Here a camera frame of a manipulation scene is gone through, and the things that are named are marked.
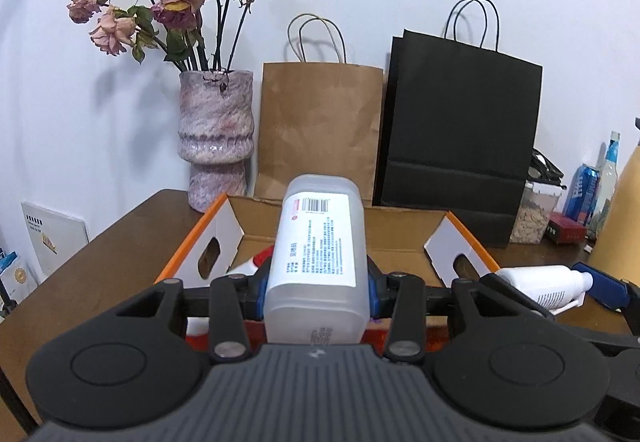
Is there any red and white lint brush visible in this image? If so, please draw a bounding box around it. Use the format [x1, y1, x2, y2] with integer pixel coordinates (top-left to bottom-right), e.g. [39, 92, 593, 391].
[229, 246, 273, 276]

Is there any white spray bottle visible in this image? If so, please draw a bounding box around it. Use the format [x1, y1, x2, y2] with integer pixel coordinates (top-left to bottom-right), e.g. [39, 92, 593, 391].
[496, 265, 593, 315]

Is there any translucent rectangular plastic bottle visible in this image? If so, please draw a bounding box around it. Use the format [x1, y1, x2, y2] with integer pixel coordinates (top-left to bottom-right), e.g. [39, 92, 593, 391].
[264, 174, 370, 346]

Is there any tan thermos jug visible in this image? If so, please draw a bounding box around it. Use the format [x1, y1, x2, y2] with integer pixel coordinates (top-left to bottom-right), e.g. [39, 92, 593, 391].
[589, 146, 640, 285]

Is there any orange and white cardboard box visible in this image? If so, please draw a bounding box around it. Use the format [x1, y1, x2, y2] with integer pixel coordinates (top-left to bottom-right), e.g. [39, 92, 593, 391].
[155, 193, 501, 354]

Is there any red and black small box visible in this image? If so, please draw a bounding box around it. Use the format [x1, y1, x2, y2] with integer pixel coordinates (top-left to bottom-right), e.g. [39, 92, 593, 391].
[544, 212, 587, 245]

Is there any blue drink can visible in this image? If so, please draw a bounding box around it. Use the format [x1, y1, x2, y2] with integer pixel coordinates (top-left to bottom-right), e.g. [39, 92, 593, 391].
[563, 163, 600, 225]

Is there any clear container with seeds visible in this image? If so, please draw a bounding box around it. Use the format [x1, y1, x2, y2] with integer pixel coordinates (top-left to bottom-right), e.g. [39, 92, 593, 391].
[510, 181, 563, 245]

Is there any black folded item on container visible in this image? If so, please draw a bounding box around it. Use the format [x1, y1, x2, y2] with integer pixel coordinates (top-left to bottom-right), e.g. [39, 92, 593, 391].
[527, 148, 565, 188]

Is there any brown paper bag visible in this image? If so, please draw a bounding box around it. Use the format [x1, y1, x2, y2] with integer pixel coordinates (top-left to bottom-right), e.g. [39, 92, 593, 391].
[254, 42, 384, 205]

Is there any black paper bag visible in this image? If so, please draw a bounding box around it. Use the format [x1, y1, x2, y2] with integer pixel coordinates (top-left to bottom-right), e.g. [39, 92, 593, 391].
[372, 0, 542, 247]

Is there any pink marbled ceramic vase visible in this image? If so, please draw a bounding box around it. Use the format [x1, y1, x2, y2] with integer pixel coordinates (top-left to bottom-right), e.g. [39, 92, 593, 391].
[178, 70, 255, 212]

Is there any dried pink rose bouquet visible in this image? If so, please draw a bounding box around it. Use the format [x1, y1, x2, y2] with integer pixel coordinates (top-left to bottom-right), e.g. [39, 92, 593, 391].
[66, 0, 256, 73]

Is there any white booklet against wall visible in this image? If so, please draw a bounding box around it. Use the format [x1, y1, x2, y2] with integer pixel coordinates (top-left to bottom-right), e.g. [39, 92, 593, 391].
[22, 201, 89, 277]

